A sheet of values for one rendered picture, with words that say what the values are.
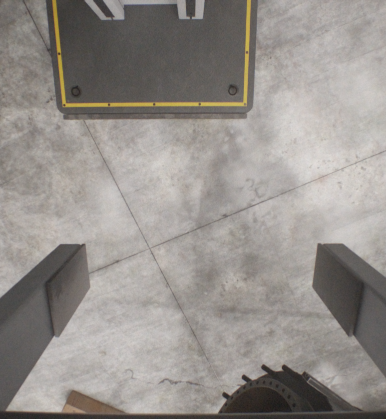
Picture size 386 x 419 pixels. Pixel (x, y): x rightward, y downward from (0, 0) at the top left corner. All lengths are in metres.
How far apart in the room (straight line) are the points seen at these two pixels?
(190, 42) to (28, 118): 0.85
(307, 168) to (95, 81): 1.01
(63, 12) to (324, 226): 1.44
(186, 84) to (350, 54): 0.81
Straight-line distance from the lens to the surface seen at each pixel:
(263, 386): 1.06
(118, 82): 1.13
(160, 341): 1.86
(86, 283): 0.17
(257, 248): 1.58
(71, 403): 2.18
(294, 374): 1.06
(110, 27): 1.17
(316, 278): 0.17
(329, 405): 0.97
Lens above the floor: 1.41
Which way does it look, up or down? 74 degrees down
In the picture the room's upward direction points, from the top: 180 degrees counter-clockwise
